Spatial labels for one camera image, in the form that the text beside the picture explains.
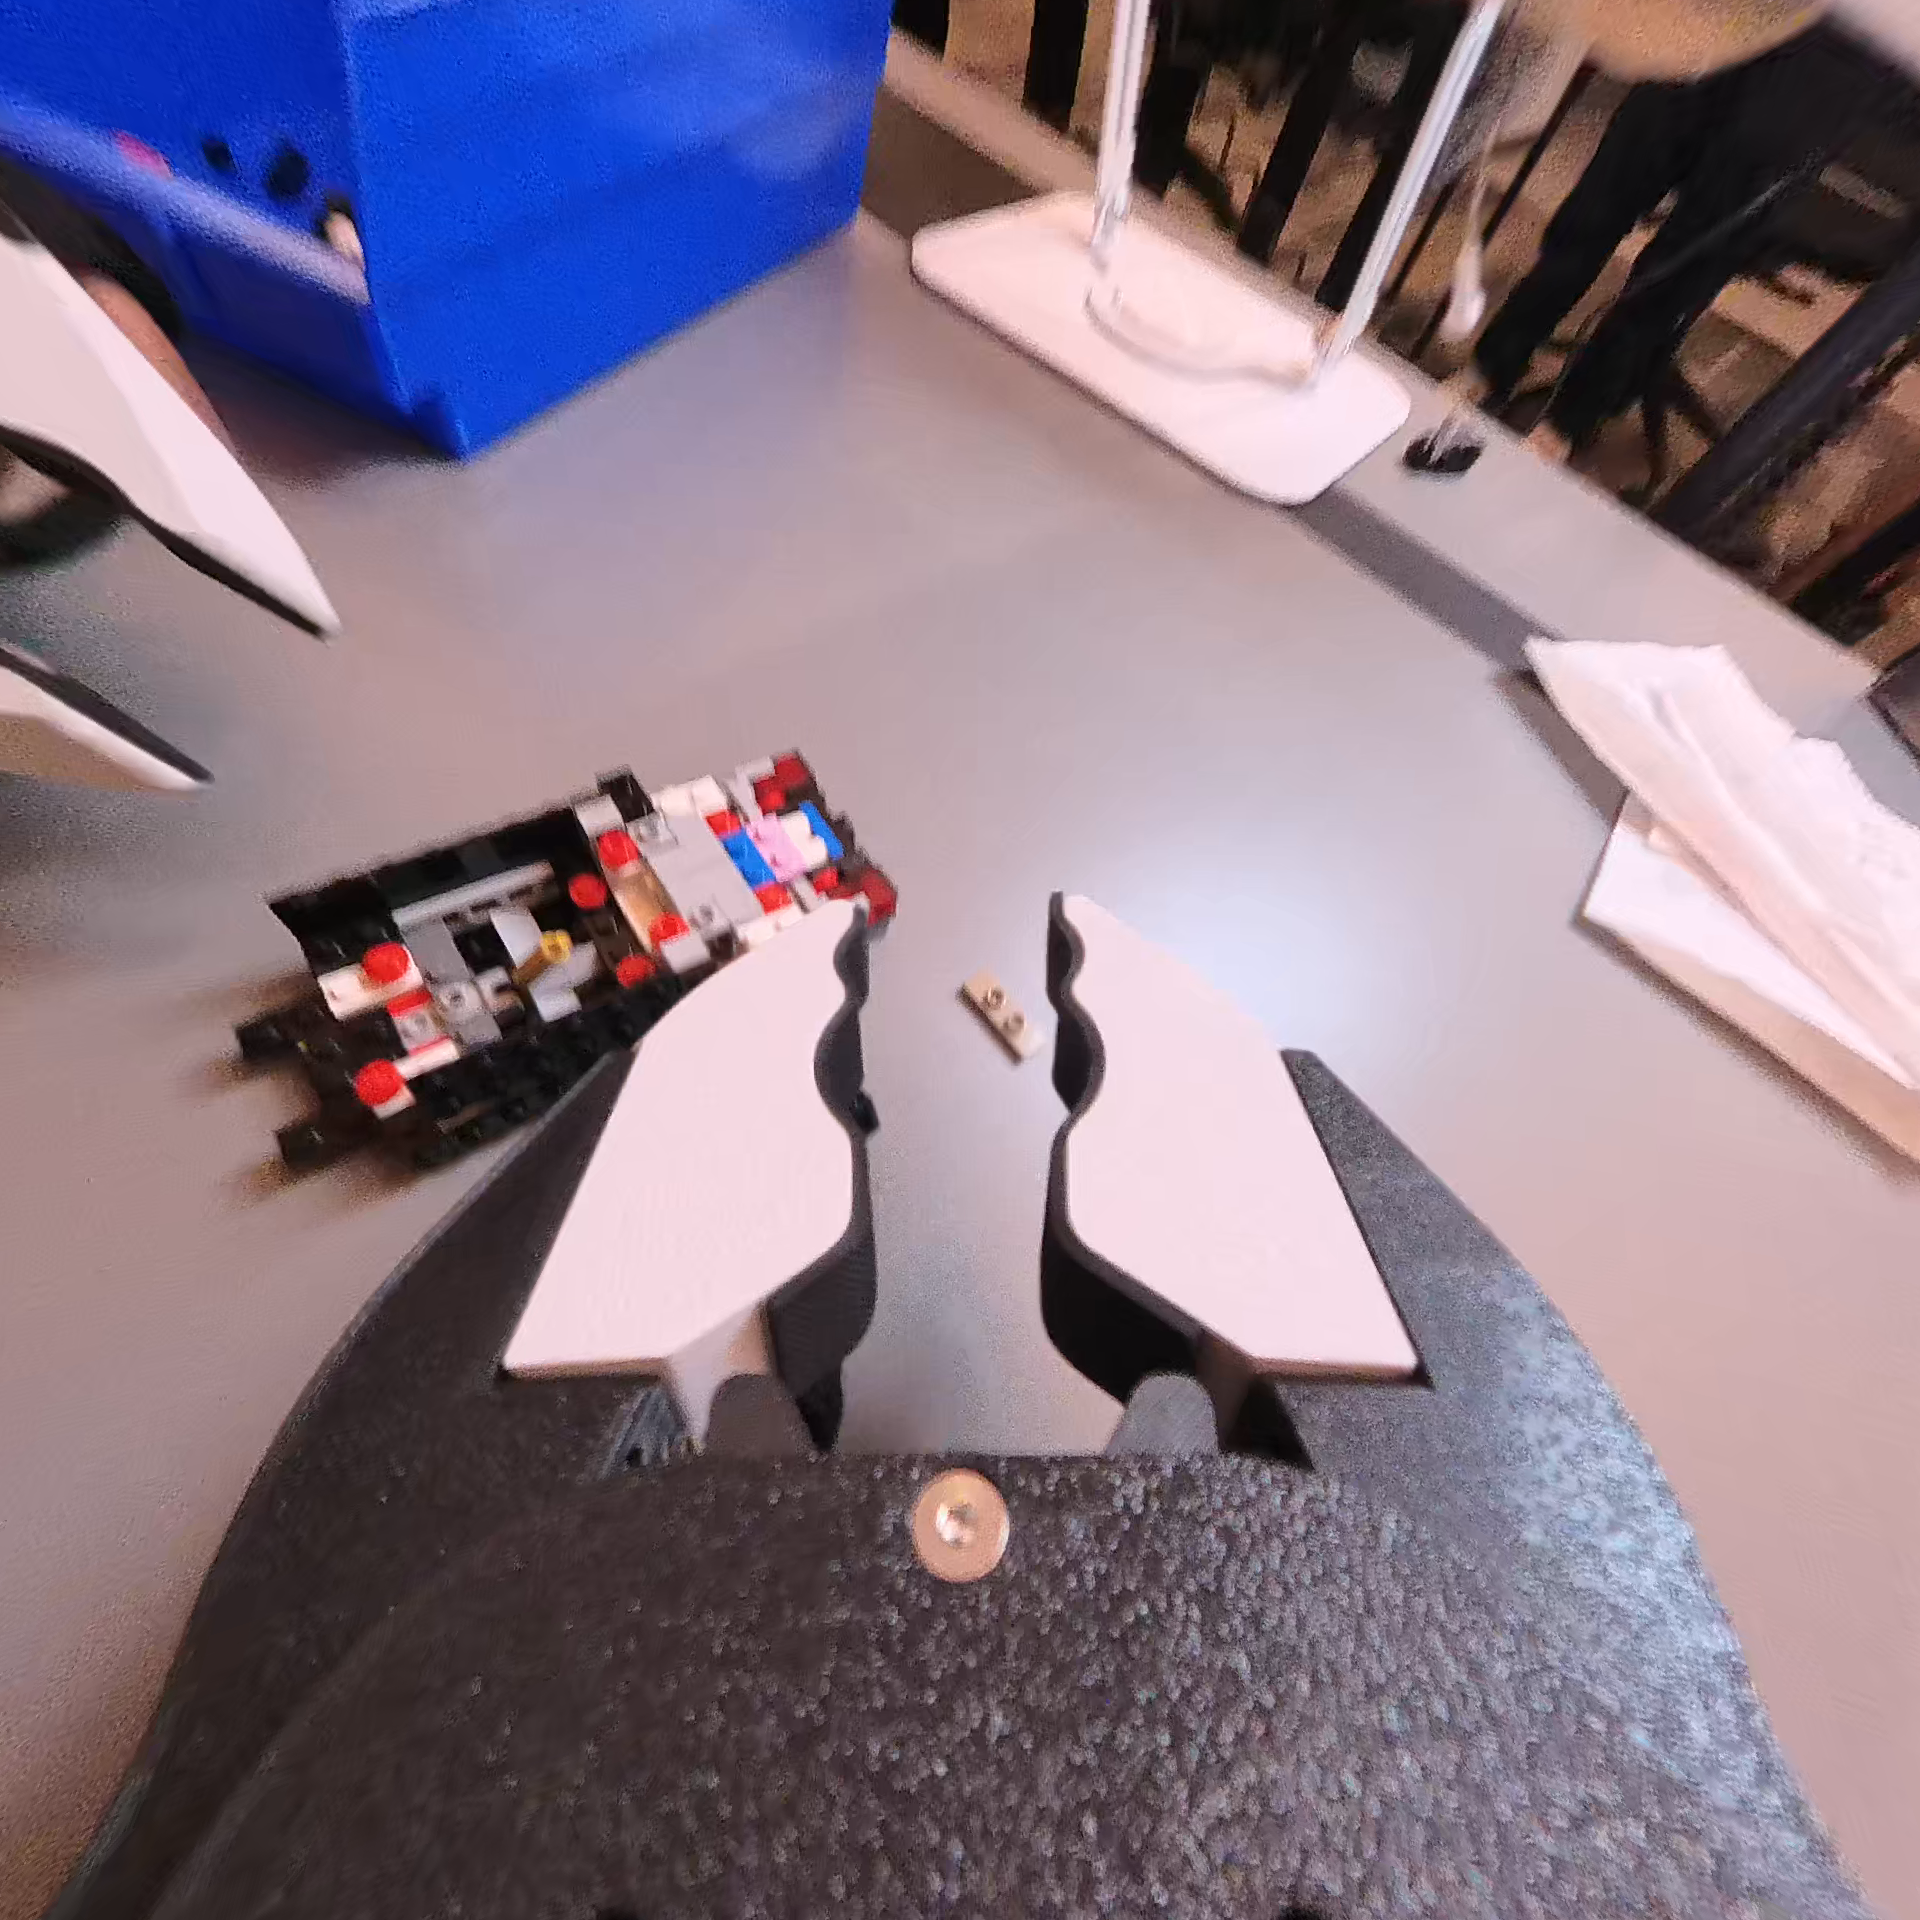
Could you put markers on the white paper bags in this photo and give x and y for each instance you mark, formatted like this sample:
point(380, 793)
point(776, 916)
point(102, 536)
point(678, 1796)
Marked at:
point(1774, 865)

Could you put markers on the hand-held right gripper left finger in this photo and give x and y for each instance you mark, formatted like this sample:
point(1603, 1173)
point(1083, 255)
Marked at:
point(690, 1197)

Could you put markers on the blue plastic bin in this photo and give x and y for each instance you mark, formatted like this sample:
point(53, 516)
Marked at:
point(603, 186)

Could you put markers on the tan flat lego plate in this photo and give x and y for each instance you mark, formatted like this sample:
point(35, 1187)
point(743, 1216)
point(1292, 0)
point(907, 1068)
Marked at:
point(1004, 1017)

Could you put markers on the white book stand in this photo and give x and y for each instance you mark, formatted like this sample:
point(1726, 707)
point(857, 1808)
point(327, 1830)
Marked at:
point(1202, 347)

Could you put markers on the single black lego brick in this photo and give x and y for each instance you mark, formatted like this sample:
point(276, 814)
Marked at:
point(1442, 443)

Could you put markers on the partly built lego car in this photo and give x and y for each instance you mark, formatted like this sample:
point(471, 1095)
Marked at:
point(485, 965)

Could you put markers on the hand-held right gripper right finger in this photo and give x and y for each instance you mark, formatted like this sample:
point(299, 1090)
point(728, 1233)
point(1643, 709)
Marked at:
point(1231, 1197)

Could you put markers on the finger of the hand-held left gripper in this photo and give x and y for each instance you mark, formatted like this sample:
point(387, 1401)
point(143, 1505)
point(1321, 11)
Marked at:
point(125, 402)
point(59, 723)

